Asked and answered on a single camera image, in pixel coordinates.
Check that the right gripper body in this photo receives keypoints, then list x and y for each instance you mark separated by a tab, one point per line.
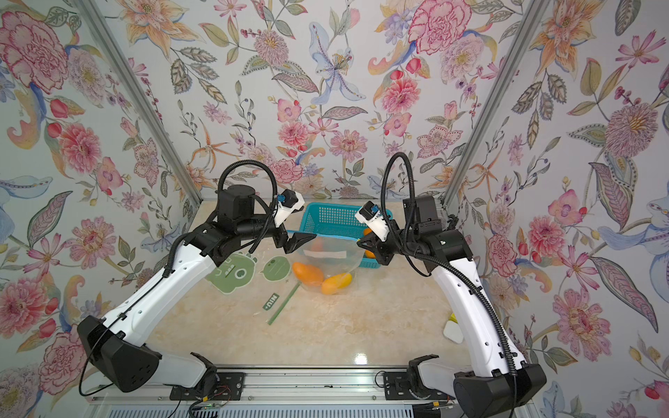
387	246

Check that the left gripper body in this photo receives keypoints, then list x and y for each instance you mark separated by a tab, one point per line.
282	235

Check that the large orange mango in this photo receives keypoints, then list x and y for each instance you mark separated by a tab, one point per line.
308	275

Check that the clear zip-top bag blue zipper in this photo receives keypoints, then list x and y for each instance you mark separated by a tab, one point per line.
333	255

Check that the small yellow mango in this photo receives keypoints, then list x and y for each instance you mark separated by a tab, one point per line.
334	284

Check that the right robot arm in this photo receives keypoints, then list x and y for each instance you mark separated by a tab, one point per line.
500	379

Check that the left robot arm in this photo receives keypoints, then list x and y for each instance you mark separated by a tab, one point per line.
115	344

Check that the teal plastic basket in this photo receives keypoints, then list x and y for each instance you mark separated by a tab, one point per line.
336	220

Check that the white rounded box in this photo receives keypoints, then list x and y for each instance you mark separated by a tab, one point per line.
453	332

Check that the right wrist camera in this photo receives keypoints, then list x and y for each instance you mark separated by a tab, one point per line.
371	216

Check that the left aluminium corner post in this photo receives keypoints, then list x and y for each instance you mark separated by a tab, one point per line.
92	16

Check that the aluminium corner post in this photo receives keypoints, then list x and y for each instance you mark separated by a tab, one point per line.
92	16
525	29

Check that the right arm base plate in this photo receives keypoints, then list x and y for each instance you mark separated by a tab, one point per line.
397	387

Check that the aluminium rail front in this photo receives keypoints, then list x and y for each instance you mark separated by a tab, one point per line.
305	385

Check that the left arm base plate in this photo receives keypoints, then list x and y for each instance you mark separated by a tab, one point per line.
225	386

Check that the right aluminium corner post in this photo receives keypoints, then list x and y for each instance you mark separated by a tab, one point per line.
525	29

